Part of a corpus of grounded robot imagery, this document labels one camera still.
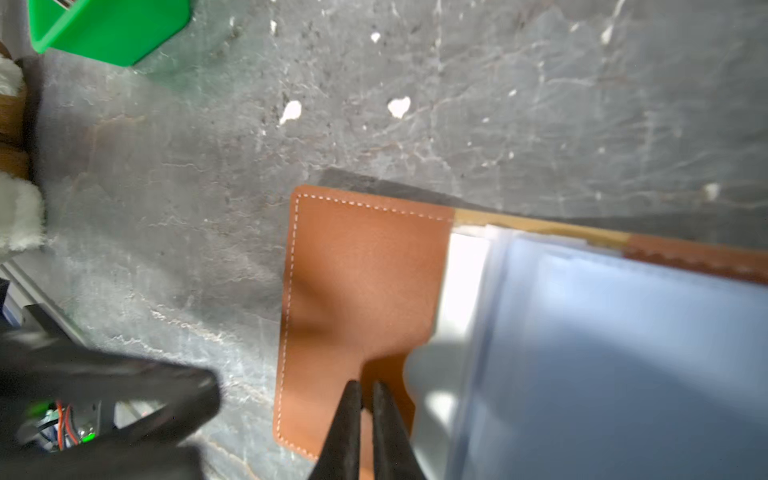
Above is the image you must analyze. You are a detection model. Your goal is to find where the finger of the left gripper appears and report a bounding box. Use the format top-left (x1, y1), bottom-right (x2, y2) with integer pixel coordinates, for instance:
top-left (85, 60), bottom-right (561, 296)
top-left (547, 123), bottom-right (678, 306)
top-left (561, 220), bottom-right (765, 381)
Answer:
top-left (1, 329), bottom-right (221, 479)

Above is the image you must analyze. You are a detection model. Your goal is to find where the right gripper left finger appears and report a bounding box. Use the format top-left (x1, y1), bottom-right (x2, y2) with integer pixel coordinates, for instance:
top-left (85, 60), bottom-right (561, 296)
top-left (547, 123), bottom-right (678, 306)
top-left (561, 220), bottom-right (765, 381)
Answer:
top-left (308, 380), bottom-right (363, 480)

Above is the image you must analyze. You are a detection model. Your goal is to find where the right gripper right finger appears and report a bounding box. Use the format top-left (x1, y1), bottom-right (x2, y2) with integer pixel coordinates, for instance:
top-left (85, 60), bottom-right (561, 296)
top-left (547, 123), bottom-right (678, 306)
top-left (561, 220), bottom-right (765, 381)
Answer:
top-left (372, 381), bottom-right (426, 480)

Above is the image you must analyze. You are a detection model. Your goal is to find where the brown leather card holder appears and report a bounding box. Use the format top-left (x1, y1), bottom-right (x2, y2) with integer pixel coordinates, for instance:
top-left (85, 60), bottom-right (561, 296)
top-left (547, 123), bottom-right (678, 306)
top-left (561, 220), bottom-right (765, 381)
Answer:
top-left (273, 185), bottom-right (767, 479)

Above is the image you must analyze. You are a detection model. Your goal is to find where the green plastic card tray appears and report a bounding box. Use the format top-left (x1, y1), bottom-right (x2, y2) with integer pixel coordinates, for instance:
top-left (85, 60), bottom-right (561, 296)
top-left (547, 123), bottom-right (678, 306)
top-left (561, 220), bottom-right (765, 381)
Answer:
top-left (27, 0), bottom-right (191, 67)

